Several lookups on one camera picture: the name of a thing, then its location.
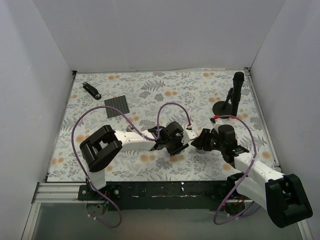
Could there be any dark grey studded baseplate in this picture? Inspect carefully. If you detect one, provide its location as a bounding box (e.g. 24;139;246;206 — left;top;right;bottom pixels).
104;95;130;119

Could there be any floral patterned table mat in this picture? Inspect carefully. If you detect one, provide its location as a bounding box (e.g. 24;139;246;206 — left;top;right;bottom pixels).
46;71;280;182

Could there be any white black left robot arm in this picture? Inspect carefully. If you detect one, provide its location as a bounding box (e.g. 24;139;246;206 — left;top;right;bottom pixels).
80;121;197;200

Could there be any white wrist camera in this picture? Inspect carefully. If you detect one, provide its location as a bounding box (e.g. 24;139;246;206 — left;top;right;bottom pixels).
181;129;198;145
210;116;225;132

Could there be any black stapler at back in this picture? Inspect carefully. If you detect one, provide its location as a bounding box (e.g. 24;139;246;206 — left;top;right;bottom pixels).
82;81;102;100

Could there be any black microphone on stand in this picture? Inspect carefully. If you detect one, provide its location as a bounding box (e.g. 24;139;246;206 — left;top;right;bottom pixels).
212;71;245;117

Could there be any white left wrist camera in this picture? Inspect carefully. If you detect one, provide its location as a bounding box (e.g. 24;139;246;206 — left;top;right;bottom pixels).
181;129;198;145

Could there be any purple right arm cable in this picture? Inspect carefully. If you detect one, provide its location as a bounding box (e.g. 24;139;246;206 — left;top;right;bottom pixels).
213;114;263;226

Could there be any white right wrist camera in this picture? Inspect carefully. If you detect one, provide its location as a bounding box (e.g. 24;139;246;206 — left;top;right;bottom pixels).
210;116;225;132

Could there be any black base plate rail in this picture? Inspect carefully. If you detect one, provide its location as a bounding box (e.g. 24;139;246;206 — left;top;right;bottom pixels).
77;181;251;210

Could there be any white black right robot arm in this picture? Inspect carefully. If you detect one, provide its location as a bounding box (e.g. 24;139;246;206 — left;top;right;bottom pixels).
191;124;313;228

